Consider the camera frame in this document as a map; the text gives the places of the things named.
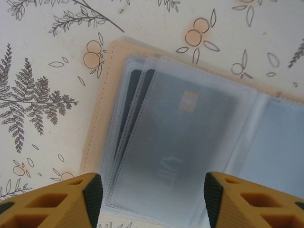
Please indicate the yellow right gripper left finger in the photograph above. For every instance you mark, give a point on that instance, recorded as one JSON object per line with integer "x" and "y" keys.
{"x": 47, "y": 206}

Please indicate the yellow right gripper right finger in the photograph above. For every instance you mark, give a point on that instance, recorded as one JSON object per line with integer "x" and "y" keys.
{"x": 256, "y": 206}

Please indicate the beige card holder wallet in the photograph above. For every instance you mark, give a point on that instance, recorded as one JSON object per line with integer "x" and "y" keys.
{"x": 273, "y": 142}

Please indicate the floral fern print tablecloth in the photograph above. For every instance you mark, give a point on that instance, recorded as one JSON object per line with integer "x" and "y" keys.
{"x": 47, "y": 35}

